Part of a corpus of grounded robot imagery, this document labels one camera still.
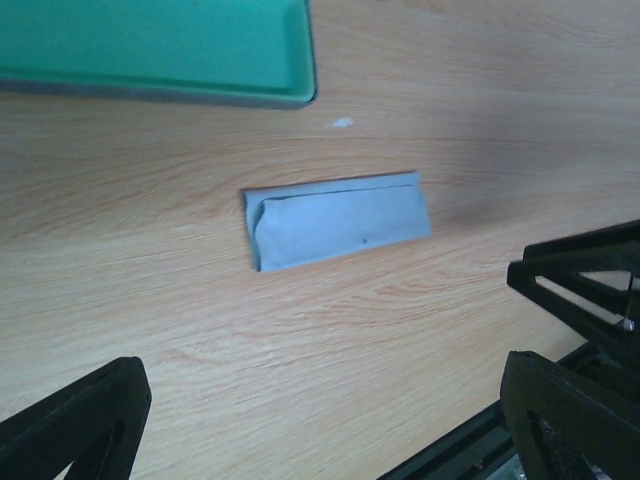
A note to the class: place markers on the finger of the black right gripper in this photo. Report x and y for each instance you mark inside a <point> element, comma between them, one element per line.
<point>566,261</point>

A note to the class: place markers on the grey-blue glasses case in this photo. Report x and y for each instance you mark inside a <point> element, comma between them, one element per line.
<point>254,53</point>

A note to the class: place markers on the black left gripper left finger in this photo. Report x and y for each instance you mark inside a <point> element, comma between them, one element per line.
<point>90,429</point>

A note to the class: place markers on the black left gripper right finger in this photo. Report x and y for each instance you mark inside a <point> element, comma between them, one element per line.
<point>564,424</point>

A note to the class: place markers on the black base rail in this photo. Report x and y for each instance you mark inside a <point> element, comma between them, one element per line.
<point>482,447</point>

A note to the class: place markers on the blue cleaning cloth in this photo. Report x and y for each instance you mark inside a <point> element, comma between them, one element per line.
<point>294,225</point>

